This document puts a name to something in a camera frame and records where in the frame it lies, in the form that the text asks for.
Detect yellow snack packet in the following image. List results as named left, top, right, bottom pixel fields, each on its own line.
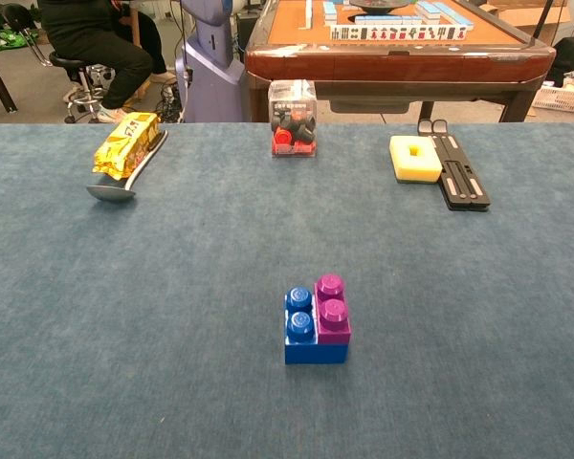
left=92, top=112, right=162, bottom=182

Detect yellow sponge block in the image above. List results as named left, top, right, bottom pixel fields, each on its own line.
left=388, top=134, right=444, bottom=186

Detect green plastic items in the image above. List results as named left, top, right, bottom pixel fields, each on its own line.
left=0, top=7, right=30, bottom=53

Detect brown mahjong table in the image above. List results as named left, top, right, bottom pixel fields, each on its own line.
left=243, top=0, right=558, bottom=124

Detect black tripod stand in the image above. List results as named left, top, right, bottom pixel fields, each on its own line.
left=530, top=0, right=555, bottom=44

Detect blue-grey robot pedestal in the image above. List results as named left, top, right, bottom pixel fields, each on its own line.
left=174, top=0, right=250, bottom=124

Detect seated person in black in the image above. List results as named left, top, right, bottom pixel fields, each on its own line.
left=36, top=0, right=178, bottom=124

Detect blue building block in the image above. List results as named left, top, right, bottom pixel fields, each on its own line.
left=283, top=285, right=350, bottom=366

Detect white plastic basket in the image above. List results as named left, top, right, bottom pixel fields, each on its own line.
left=530, top=84, right=574, bottom=116

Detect black rolling stool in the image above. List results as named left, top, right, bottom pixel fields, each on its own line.
left=48, top=51, right=119, bottom=124

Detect purple building block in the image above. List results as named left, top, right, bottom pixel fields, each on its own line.
left=314, top=273, right=353, bottom=345

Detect clear box with red toys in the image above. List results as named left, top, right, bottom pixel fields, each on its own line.
left=267, top=78, right=318, bottom=160

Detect black folding stand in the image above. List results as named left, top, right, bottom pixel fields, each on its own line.
left=416, top=118, right=492, bottom=212

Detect black metal chair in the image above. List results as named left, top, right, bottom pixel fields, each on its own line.
left=0, top=2, right=54, bottom=68

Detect metal spoon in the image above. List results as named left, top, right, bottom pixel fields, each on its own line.
left=85, top=129, right=169, bottom=203

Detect black mahjong table dish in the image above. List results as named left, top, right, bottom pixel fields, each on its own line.
left=348, top=0, right=420, bottom=14

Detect standing mahjong tile row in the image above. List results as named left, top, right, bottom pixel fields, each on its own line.
left=329, top=23, right=469, bottom=43

